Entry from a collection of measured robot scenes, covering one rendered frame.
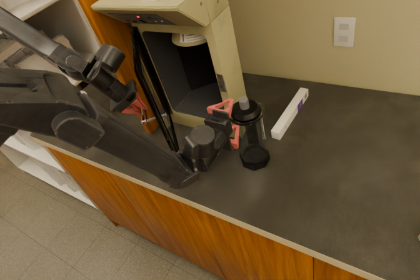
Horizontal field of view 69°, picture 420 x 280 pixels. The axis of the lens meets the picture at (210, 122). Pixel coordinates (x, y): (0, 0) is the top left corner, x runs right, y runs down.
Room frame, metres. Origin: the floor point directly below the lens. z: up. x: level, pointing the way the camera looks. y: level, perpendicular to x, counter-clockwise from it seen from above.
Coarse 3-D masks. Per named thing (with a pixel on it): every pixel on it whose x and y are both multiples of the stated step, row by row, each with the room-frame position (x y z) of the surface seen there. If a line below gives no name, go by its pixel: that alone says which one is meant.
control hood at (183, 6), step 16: (112, 0) 0.93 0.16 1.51; (128, 0) 0.89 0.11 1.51; (160, 0) 0.81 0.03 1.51; (176, 0) 0.77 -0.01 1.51; (192, 0) 0.78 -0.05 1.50; (112, 16) 0.96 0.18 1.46; (160, 16) 0.82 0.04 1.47; (176, 16) 0.78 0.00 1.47; (192, 16) 0.76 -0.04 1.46; (208, 16) 0.81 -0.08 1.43
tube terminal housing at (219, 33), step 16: (208, 0) 0.82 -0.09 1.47; (224, 0) 0.88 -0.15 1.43; (224, 16) 0.87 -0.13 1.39; (176, 32) 0.91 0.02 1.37; (192, 32) 0.86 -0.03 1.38; (208, 32) 0.83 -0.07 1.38; (224, 32) 0.86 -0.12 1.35; (224, 48) 0.84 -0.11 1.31; (224, 64) 0.83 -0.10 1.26; (240, 64) 0.89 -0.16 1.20; (160, 80) 1.01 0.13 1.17; (224, 80) 0.81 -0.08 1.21; (240, 80) 0.88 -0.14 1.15; (224, 96) 0.82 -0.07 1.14; (240, 96) 0.87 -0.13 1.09; (176, 112) 1.00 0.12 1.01
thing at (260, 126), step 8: (232, 120) 0.67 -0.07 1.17; (248, 120) 0.65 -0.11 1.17; (240, 128) 0.66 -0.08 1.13; (248, 128) 0.65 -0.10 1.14; (256, 128) 0.65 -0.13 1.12; (240, 136) 0.67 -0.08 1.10; (248, 136) 0.65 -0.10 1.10; (256, 136) 0.65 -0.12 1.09; (264, 136) 0.68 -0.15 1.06; (240, 144) 0.68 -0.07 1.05; (248, 144) 0.66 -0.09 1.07; (256, 144) 0.65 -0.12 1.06; (264, 144) 0.67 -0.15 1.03; (240, 152) 0.69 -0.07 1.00; (248, 152) 0.66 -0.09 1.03; (256, 152) 0.65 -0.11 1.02; (264, 152) 0.66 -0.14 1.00; (248, 160) 0.66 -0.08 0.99; (256, 160) 0.65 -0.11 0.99
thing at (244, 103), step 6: (240, 102) 0.69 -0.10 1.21; (246, 102) 0.69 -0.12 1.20; (252, 102) 0.71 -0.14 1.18; (234, 108) 0.71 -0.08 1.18; (240, 108) 0.70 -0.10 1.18; (246, 108) 0.68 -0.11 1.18; (252, 108) 0.68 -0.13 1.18; (258, 108) 0.68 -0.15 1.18; (234, 114) 0.68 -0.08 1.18; (240, 114) 0.67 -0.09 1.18; (246, 114) 0.66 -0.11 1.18; (252, 114) 0.66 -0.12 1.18; (240, 120) 0.66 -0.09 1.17; (246, 120) 0.65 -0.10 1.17
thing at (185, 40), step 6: (174, 36) 0.96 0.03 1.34; (180, 36) 0.93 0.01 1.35; (186, 36) 0.92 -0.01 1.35; (192, 36) 0.91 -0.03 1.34; (198, 36) 0.90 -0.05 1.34; (174, 42) 0.95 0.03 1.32; (180, 42) 0.93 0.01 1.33; (186, 42) 0.91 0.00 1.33; (192, 42) 0.90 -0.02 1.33; (198, 42) 0.90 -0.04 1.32; (204, 42) 0.89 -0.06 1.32
